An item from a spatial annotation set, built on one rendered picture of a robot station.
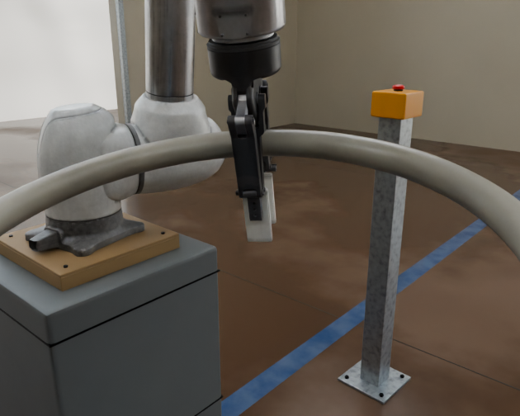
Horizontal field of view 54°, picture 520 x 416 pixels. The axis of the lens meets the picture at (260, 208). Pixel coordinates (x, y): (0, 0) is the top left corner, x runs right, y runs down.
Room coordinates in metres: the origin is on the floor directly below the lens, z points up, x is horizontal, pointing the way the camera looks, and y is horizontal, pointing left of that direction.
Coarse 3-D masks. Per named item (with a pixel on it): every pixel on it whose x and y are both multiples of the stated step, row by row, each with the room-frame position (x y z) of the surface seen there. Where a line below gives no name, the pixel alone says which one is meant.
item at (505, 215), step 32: (96, 160) 0.52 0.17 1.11; (128, 160) 0.53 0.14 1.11; (160, 160) 0.54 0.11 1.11; (192, 160) 0.56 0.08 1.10; (352, 160) 0.51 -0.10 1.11; (384, 160) 0.49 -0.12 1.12; (416, 160) 0.46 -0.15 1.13; (32, 192) 0.46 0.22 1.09; (64, 192) 0.49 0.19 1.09; (448, 192) 0.43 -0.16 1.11; (480, 192) 0.40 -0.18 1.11; (0, 224) 0.43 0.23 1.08; (512, 224) 0.35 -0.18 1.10
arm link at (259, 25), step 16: (208, 0) 0.50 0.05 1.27; (224, 0) 0.50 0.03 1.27; (240, 0) 0.50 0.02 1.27; (256, 0) 0.50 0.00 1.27; (272, 0) 0.51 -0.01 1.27; (208, 16) 0.51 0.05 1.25; (224, 16) 0.50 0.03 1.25; (240, 16) 0.50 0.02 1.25; (256, 16) 0.50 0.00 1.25; (272, 16) 0.51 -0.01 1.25; (208, 32) 0.51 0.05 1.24; (224, 32) 0.51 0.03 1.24; (240, 32) 0.50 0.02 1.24; (256, 32) 0.50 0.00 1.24; (272, 32) 0.52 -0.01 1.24
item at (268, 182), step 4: (264, 176) 0.60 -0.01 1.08; (268, 176) 0.59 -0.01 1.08; (264, 180) 0.60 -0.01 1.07; (268, 180) 0.60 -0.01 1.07; (264, 184) 0.60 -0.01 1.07; (268, 184) 0.60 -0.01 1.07; (272, 184) 0.60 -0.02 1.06; (268, 188) 0.60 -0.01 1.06; (272, 188) 0.60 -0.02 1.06; (268, 192) 0.60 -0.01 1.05; (272, 192) 0.60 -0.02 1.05; (272, 196) 0.60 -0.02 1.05; (272, 200) 0.60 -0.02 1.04; (272, 204) 0.60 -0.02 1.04; (272, 208) 0.60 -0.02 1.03; (272, 212) 0.60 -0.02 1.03; (272, 216) 0.61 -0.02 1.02; (272, 220) 0.61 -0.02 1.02; (276, 220) 0.61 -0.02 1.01
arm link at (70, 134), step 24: (48, 120) 0.99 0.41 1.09; (72, 120) 0.97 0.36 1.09; (96, 120) 0.99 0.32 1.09; (48, 144) 0.96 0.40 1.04; (72, 144) 0.95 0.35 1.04; (96, 144) 0.97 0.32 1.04; (120, 144) 1.00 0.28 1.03; (48, 168) 0.95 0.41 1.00; (96, 192) 0.96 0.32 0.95; (120, 192) 1.00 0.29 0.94; (48, 216) 0.97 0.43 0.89; (72, 216) 0.95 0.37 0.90; (96, 216) 0.96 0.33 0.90
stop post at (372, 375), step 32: (384, 96) 1.61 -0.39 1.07; (416, 96) 1.61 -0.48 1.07; (384, 128) 1.63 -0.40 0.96; (384, 192) 1.61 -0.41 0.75; (384, 224) 1.61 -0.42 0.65; (384, 256) 1.60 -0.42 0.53; (384, 288) 1.59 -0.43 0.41; (384, 320) 1.59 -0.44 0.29; (384, 352) 1.61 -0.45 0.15; (352, 384) 1.60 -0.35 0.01; (384, 384) 1.60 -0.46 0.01
